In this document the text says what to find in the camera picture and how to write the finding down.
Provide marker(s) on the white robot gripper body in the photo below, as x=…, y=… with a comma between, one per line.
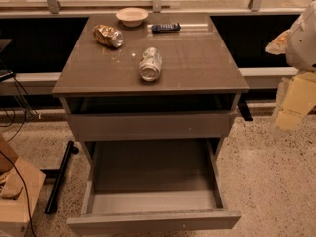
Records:
x=303, y=46

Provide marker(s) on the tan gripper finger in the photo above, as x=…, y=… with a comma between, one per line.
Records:
x=295, y=98
x=278, y=45

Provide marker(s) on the green white 7up can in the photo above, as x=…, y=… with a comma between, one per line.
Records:
x=151, y=64

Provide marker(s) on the grey drawer cabinet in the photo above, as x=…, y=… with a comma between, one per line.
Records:
x=170, y=78

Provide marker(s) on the crushed gold soda can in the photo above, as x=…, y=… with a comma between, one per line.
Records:
x=108, y=36

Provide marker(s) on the open grey middle drawer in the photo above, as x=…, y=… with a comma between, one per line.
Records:
x=151, y=186

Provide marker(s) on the dark blue snack bar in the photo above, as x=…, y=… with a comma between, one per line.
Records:
x=165, y=28

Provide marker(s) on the beige ceramic bowl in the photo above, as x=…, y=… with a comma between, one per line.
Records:
x=132, y=17

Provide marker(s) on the black metal floor bar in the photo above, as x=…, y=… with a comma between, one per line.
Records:
x=58, y=175

